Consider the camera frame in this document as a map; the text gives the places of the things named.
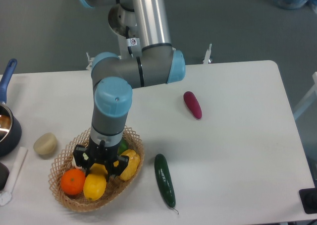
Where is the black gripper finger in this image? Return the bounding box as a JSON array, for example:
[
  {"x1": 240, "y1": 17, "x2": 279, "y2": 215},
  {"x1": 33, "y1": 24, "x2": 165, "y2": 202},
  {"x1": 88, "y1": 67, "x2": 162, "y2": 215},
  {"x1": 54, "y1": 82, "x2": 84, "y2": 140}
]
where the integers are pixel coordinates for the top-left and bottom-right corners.
[
  {"x1": 73, "y1": 144, "x2": 92, "y2": 176},
  {"x1": 106, "y1": 156, "x2": 129, "y2": 181}
]

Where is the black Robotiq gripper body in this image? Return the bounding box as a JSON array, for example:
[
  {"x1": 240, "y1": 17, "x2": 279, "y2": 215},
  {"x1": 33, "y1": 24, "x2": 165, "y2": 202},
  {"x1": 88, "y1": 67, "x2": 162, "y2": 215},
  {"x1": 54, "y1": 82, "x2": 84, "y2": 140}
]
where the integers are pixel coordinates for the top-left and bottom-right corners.
[{"x1": 87, "y1": 138, "x2": 120, "y2": 167}]

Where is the yellow mango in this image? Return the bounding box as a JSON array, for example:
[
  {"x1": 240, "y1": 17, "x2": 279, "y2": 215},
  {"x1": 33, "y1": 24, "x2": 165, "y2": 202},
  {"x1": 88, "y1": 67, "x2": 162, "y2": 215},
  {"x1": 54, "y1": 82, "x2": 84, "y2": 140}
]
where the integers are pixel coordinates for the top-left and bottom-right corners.
[{"x1": 83, "y1": 164, "x2": 108, "y2": 201}]

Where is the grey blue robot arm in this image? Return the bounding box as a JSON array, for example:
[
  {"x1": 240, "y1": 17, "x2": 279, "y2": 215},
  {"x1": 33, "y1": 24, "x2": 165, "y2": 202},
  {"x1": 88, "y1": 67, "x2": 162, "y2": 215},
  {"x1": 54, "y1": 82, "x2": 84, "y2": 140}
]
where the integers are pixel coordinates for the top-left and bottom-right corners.
[{"x1": 73, "y1": 0, "x2": 186, "y2": 175}]

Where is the woven wicker basket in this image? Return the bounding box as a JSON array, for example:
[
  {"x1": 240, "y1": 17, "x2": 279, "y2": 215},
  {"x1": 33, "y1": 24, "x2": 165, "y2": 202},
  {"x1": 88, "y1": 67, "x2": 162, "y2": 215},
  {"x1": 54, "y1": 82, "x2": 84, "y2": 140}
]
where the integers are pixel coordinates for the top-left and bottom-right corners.
[{"x1": 49, "y1": 126, "x2": 145, "y2": 213}]

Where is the yellow bell pepper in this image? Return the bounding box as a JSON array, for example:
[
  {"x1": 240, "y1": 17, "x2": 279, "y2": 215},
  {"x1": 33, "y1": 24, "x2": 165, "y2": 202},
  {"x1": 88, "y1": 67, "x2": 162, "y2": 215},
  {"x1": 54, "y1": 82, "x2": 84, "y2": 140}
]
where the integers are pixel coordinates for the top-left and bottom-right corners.
[{"x1": 119, "y1": 149, "x2": 140, "y2": 181}]

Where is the green bok choy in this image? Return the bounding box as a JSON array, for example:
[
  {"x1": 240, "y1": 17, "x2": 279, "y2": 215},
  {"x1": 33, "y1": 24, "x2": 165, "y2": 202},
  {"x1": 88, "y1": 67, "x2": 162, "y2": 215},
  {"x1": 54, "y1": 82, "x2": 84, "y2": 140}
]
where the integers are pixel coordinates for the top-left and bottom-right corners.
[{"x1": 73, "y1": 139, "x2": 128, "y2": 166}]

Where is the orange tangerine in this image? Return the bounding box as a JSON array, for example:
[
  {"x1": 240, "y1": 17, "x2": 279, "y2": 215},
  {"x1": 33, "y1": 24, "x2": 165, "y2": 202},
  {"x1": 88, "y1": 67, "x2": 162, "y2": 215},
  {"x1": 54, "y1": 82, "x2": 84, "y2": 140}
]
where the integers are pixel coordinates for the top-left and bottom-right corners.
[{"x1": 60, "y1": 169, "x2": 86, "y2": 196}]

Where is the beige potato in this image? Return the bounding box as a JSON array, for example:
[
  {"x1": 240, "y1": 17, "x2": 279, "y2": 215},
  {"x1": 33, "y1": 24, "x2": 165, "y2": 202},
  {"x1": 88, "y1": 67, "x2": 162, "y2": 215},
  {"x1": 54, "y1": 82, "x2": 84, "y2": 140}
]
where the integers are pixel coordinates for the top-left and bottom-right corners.
[{"x1": 33, "y1": 132, "x2": 57, "y2": 156}]

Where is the dark green cucumber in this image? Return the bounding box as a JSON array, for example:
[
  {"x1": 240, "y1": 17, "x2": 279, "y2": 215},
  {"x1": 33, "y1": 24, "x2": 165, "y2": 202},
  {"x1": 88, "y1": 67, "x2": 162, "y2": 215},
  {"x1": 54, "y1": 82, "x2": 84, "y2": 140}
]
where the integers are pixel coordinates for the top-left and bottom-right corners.
[{"x1": 154, "y1": 154, "x2": 179, "y2": 215}]

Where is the dark blue saucepan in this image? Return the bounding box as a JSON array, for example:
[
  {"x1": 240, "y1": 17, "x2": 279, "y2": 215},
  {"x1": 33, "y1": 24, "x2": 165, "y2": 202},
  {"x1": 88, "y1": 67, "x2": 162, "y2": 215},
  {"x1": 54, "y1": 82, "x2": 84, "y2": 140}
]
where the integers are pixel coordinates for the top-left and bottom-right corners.
[{"x1": 0, "y1": 58, "x2": 22, "y2": 157}]

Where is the dark round object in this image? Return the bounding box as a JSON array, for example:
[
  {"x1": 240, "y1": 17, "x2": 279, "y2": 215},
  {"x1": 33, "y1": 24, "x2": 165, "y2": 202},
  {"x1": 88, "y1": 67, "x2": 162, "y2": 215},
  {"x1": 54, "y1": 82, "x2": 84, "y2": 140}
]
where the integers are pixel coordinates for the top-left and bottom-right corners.
[{"x1": 0, "y1": 163, "x2": 9, "y2": 190}]

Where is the white rolled cloth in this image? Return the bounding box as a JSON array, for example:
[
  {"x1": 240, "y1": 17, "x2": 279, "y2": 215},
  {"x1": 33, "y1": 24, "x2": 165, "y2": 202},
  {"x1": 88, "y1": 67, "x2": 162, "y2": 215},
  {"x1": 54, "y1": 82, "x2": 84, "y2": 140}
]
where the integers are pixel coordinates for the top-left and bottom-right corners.
[{"x1": 0, "y1": 147, "x2": 28, "y2": 207}]

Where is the purple sweet potato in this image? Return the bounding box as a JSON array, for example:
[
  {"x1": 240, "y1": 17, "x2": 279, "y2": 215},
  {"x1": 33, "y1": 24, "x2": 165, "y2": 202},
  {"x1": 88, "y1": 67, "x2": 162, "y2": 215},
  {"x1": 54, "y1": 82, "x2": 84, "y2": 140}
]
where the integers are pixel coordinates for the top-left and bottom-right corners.
[{"x1": 183, "y1": 91, "x2": 202, "y2": 120}]

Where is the black device at edge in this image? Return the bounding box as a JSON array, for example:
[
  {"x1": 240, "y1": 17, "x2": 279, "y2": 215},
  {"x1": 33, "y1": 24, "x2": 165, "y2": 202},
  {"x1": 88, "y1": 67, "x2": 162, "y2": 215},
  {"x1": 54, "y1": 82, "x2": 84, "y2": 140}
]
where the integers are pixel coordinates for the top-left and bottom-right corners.
[{"x1": 299, "y1": 188, "x2": 317, "y2": 214}]

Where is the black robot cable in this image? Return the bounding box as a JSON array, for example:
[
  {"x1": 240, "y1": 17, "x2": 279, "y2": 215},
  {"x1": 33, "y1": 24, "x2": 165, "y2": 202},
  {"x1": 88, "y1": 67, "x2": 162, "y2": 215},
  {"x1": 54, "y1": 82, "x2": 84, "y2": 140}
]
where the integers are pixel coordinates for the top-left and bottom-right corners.
[{"x1": 124, "y1": 25, "x2": 136, "y2": 57}]

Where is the white frame at right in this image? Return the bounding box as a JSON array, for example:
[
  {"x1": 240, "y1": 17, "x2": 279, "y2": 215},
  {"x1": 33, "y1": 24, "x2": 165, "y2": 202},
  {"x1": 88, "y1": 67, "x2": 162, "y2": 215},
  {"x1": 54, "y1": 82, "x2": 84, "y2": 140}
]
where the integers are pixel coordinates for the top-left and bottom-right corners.
[{"x1": 293, "y1": 72, "x2": 317, "y2": 120}]

